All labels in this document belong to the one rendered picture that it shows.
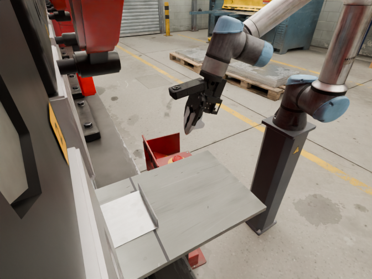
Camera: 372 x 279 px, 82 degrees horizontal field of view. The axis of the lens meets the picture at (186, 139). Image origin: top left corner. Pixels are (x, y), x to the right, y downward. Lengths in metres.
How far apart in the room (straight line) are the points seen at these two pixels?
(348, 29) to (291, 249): 1.21
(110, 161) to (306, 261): 1.29
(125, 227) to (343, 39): 0.81
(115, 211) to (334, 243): 1.53
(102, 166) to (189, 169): 0.32
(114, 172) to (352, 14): 0.84
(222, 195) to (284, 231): 1.28
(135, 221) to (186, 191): 0.10
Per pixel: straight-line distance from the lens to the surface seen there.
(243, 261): 1.48
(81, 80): 0.39
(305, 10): 6.46
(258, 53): 0.69
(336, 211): 1.95
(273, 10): 0.85
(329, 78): 0.92
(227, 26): 0.64
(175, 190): 0.40
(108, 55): 0.17
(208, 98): 0.66
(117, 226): 0.37
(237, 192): 0.41
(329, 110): 0.93
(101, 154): 0.73
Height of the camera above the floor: 1.30
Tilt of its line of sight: 35 degrees down
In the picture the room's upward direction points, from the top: straight up
